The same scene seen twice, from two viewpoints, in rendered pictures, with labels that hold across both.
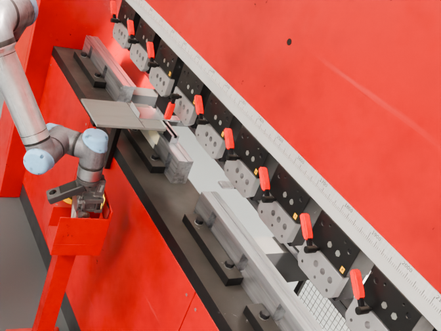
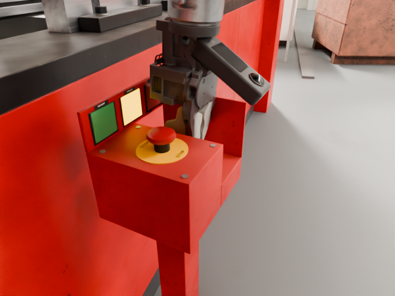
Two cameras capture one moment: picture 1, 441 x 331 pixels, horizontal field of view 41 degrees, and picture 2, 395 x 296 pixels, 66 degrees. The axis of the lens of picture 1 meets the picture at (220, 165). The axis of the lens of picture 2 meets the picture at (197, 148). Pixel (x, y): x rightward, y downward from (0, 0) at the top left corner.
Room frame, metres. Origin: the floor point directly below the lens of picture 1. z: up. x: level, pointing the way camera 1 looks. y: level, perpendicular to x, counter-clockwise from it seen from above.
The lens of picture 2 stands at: (1.76, 0.75, 1.00)
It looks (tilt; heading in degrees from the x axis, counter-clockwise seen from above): 31 degrees down; 240
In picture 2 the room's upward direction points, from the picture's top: straight up
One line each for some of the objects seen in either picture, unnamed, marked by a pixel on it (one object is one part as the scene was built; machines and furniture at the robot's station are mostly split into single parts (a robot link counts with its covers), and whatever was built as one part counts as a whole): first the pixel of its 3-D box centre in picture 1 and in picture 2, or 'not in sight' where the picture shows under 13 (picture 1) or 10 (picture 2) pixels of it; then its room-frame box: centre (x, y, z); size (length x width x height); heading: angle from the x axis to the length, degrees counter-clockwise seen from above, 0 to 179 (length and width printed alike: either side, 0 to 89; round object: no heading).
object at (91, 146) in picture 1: (92, 148); not in sight; (1.54, 0.37, 1.03); 0.09 x 0.08 x 0.11; 90
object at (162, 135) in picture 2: not in sight; (161, 142); (1.63, 0.41, 0.79); 0.04 x 0.04 x 0.04
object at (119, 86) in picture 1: (107, 69); not in sight; (2.43, 0.62, 0.92); 0.50 x 0.06 x 0.10; 39
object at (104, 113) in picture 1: (123, 115); not in sight; (1.91, 0.39, 1.00); 0.26 x 0.18 x 0.01; 129
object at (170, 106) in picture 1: (172, 106); not in sight; (1.84, 0.22, 1.12); 0.04 x 0.02 x 0.10; 129
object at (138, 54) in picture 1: (151, 46); not in sight; (2.18, 0.42, 1.18); 0.15 x 0.09 x 0.17; 39
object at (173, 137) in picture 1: (163, 125); not in sight; (1.98, 0.25, 0.98); 0.20 x 0.03 x 0.03; 39
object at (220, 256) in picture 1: (210, 247); (126, 15); (1.50, -0.07, 0.89); 0.30 x 0.05 x 0.03; 39
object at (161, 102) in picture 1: (165, 104); not in sight; (2.01, 0.27, 1.05); 0.10 x 0.02 x 0.10; 39
